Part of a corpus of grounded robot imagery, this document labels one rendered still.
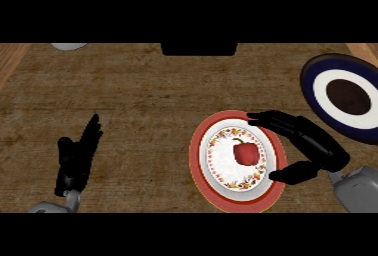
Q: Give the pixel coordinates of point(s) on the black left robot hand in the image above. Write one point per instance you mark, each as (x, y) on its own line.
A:
(75, 160)

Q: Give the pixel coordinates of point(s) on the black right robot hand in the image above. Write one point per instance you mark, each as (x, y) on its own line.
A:
(311, 143)

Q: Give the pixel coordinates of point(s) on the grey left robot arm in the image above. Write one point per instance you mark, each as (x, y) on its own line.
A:
(60, 205)

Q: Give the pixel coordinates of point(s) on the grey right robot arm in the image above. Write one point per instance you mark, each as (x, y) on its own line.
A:
(357, 190)

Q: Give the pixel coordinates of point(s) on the red bell pepper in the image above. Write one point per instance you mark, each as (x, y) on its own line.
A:
(246, 153)

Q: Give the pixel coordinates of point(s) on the navy and white plate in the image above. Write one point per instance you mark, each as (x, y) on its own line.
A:
(345, 96)

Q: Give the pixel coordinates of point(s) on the red-rimmed floral plate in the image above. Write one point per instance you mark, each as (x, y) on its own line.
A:
(231, 186)

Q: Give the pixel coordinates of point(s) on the pale grey round object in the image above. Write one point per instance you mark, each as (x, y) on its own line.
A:
(69, 46)

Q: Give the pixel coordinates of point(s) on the black box-shaped appliance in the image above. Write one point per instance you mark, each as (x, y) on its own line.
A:
(200, 49)

